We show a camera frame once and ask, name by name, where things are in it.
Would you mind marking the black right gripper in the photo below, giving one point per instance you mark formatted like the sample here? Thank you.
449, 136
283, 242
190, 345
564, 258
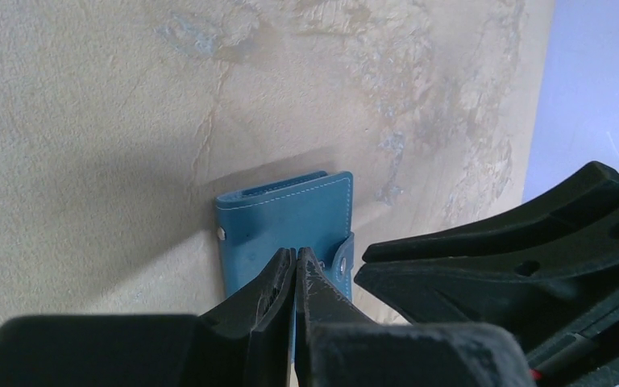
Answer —
559, 295

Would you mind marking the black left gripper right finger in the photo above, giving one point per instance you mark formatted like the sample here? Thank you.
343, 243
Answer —
338, 345

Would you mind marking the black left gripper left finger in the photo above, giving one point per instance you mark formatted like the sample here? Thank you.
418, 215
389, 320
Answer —
243, 341

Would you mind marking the blue leather card holder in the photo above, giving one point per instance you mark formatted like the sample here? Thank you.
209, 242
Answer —
309, 211

